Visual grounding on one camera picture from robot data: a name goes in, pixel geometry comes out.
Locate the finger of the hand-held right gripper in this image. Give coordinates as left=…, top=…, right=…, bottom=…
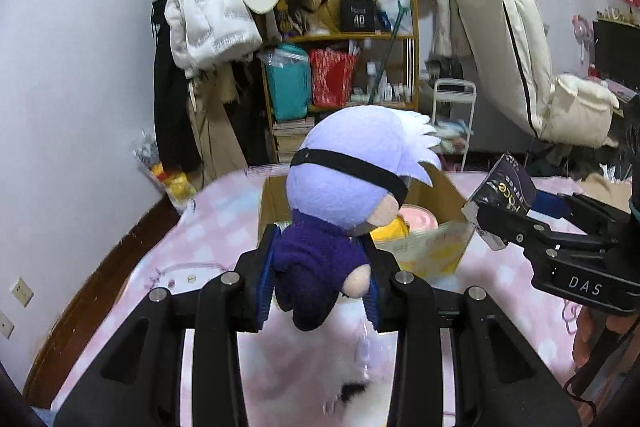
left=475, top=206, right=557, bottom=254
left=531, top=192, right=627, bottom=234

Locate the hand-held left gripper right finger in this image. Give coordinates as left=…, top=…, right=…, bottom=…
left=360, top=239, right=588, bottom=427

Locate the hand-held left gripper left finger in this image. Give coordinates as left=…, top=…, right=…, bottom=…
left=52, top=224, right=283, bottom=427

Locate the black tissue pack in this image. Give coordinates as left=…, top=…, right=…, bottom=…
left=462, top=153, right=540, bottom=253

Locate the cardboard box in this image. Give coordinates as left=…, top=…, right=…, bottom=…
left=256, top=164, right=476, bottom=280

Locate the purple plush doll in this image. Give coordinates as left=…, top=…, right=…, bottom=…
left=272, top=106, right=443, bottom=333

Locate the tan fleece cushion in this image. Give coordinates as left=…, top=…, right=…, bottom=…
left=582, top=174, right=632, bottom=210

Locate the pink printed bed sheet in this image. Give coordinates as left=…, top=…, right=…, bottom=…
left=50, top=169, right=621, bottom=427

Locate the white furry plush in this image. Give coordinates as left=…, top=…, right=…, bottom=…
left=300, top=347, right=398, bottom=427

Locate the white step stool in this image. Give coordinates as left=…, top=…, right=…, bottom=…
left=430, top=78, right=477, bottom=170

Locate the bag of plush toys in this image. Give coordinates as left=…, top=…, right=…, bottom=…
left=131, top=129, right=198, bottom=208

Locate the stack of books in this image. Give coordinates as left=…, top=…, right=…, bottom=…
left=272, top=117, right=316, bottom=162

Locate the beige trench coat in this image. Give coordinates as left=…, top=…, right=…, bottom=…
left=192, top=67, right=249, bottom=180

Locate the black monitor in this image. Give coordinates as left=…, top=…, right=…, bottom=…
left=592, top=19, right=640, bottom=84

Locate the black bag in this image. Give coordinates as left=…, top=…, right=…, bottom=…
left=425, top=57, right=463, bottom=82

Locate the cream folding sofa chair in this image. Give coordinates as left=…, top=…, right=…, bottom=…
left=447, top=0, right=621, bottom=146

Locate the row of cosmetic bottles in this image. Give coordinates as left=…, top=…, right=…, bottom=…
left=350, top=62, right=416, bottom=104

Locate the teal bag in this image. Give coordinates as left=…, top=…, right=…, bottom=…
left=265, top=46, right=311, bottom=122

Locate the black coat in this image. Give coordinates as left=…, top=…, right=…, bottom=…
left=152, top=0, right=202, bottom=172

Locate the red gift bag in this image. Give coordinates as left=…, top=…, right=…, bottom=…
left=308, top=48, right=358, bottom=108

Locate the long teal pole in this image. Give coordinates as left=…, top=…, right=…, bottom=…
left=367, top=0, right=413, bottom=105

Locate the wooden shelf rack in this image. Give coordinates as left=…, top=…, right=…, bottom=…
left=260, top=0, right=421, bottom=164

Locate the black box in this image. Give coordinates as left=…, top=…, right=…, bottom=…
left=341, top=0, right=377, bottom=32

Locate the dark printed bag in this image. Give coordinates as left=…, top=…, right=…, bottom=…
left=276, top=0, right=307, bottom=38

